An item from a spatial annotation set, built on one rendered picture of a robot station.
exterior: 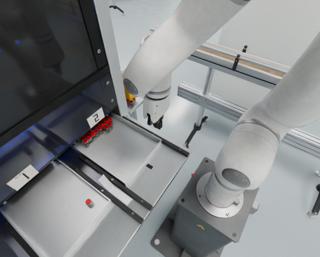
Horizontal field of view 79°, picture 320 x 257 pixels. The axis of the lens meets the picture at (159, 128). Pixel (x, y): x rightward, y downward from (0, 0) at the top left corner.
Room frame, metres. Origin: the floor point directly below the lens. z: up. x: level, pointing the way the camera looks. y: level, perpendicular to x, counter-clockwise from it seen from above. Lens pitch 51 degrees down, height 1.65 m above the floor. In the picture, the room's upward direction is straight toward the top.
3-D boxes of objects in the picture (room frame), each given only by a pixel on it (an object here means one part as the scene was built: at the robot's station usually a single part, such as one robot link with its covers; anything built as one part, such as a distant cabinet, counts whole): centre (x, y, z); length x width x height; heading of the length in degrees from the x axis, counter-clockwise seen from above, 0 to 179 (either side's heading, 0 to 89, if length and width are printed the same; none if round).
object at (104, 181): (0.29, 0.17, 0.91); 0.14 x 0.03 x 0.06; 56
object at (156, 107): (0.47, 0.01, 1.21); 0.10 x 0.08 x 0.11; 145
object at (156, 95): (0.47, 0.01, 1.27); 0.09 x 0.08 x 0.03; 145
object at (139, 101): (0.83, 0.18, 0.87); 0.14 x 0.13 x 0.02; 55
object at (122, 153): (0.51, 0.20, 0.90); 0.34 x 0.26 x 0.04; 56
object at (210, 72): (1.27, -0.39, 0.46); 0.09 x 0.09 x 0.77; 55
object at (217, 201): (0.29, -0.24, 0.95); 0.19 x 0.19 x 0.18
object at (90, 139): (0.58, 0.30, 0.90); 0.18 x 0.02 x 0.05; 146
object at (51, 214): (0.24, 0.40, 0.90); 0.34 x 0.26 x 0.04; 55
